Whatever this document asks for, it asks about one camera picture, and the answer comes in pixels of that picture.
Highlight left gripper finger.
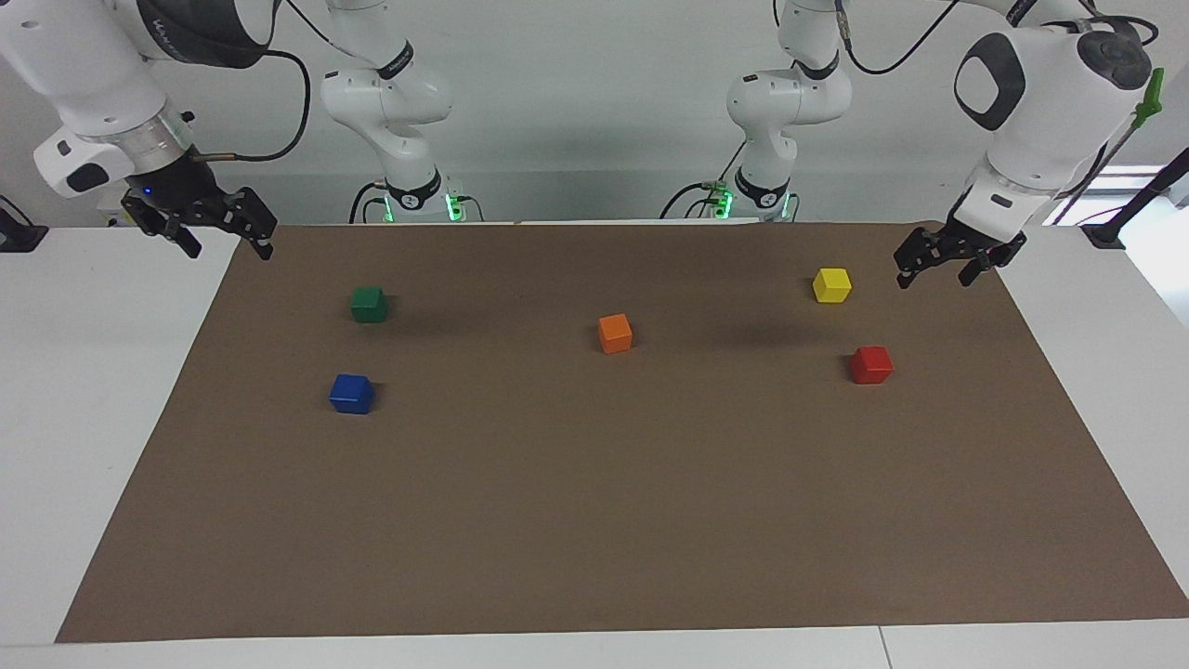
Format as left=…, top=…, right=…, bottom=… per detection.
left=894, top=227, right=955, bottom=290
left=958, top=244, right=1015, bottom=288

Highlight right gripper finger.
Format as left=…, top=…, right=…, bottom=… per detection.
left=123, top=199, right=203, bottom=260
left=227, top=186, right=279, bottom=261

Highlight red wooden block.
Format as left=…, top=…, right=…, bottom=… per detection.
left=850, top=346, right=895, bottom=385

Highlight blue wooden block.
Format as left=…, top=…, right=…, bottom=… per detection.
left=329, top=374, right=376, bottom=415

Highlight brown table mat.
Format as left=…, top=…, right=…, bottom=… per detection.
left=54, top=220, right=1189, bottom=644

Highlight black right base cable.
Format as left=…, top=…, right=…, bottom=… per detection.
left=348, top=181, right=393, bottom=225

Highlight black base cable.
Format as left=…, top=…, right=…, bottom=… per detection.
left=348, top=181, right=393, bottom=225
left=660, top=139, right=748, bottom=222

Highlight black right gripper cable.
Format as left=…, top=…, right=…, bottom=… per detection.
left=190, top=0, right=313, bottom=164

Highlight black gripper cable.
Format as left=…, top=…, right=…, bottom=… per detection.
left=831, top=0, right=987, bottom=77
left=190, top=0, right=313, bottom=164

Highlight black camera stand pole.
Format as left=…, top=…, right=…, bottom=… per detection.
left=1081, top=149, right=1189, bottom=251

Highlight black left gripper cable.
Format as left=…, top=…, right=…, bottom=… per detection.
left=831, top=0, right=987, bottom=77

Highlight black left base cable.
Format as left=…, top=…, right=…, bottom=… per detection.
left=660, top=139, right=748, bottom=222

